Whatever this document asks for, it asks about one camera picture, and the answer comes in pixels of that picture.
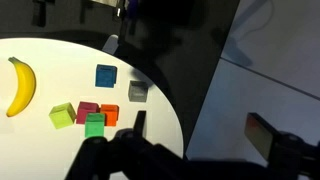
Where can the yellow banana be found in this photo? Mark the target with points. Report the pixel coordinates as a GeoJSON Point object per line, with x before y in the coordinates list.
{"type": "Point", "coordinates": [24, 87]}

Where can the blue block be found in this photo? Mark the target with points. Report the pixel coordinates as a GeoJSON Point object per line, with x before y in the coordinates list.
{"type": "Point", "coordinates": [105, 76]}

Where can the lime yellow-green block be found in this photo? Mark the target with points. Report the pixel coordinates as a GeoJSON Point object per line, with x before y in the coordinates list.
{"type": "Point", "coordinates": [62, 116]}

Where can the magenta block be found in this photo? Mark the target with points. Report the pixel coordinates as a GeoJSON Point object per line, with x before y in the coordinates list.
{"type": "Point", "coordinates": [86, 110]}

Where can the green block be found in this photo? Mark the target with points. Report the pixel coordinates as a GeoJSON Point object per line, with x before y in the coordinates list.
{"type": "Point", "coordinates": [94, 126]}

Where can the orange block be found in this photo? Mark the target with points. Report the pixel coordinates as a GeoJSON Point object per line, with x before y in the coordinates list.
{"type": "Point", "coordinates": [110, 115]}

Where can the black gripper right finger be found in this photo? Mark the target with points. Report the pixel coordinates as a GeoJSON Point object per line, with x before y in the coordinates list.
{"type": "Point", "coordinates": [263, 140]}

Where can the white table leg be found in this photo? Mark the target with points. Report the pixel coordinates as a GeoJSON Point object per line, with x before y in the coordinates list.
{"type": "Point", "coordinates": [110, 45]}

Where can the grey block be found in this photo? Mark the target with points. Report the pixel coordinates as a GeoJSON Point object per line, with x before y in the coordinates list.
{"type": "Point", "coordinates": [138, 91]}

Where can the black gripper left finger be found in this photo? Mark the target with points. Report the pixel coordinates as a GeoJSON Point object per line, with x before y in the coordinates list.
{"type": "Point", "coordinates": [140, 123]}

